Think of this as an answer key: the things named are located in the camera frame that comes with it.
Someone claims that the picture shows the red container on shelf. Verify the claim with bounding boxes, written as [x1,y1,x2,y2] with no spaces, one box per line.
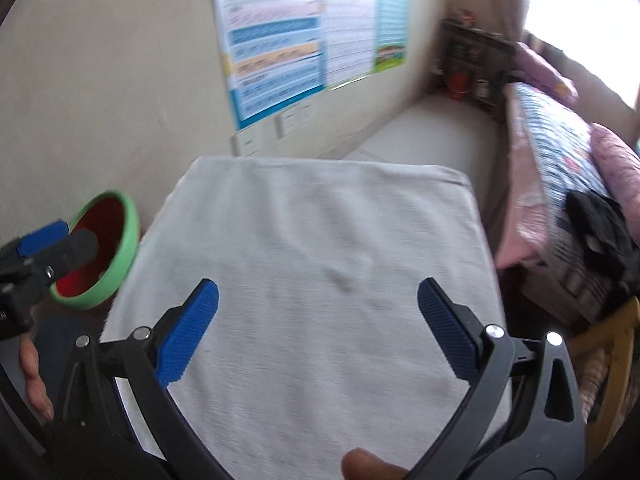
[446,70,473,101]

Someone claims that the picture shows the black garment on bed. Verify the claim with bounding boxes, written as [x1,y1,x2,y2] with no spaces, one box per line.
[565,190,639,292]

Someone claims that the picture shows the green red trash bin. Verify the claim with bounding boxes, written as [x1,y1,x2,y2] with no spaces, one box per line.
[50,190,142,311]

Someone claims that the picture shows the blue pinyin wall poster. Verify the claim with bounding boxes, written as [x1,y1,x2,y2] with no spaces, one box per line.
[214,0,324,129]

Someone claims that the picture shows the pink pillow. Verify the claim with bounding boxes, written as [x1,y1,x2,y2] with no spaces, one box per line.
[514,42,579,106]

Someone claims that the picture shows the white double wall socket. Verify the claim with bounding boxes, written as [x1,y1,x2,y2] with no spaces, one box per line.
[277,101,314,139]

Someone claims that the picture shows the white single wall socket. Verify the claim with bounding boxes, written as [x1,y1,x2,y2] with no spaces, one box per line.
[231,125,262,157]

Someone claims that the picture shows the person's left hand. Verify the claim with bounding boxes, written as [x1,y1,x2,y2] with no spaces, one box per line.
[20,334,54,422]

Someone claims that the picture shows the white character wall chart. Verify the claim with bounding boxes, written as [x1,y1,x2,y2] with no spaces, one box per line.
[322,0,376,88]

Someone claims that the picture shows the wooden stool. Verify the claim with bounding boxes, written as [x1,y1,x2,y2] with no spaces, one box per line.
[568,297,639,463]

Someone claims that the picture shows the bed with checkered quilt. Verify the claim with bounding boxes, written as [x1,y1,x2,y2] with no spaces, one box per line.
[496,82,632,325]

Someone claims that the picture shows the white towel table cover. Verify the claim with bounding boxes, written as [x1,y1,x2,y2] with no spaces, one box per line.
[102,157,503,479]

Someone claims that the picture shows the person's right hand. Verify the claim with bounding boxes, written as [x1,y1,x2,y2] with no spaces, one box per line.
[341,448,408,480]

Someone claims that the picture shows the dark bedside shelf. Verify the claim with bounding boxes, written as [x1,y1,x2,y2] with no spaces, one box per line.
[428,18,515,122]

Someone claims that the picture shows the green illustrated wall poster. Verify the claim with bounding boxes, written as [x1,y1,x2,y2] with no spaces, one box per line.
[373,0,411,73]

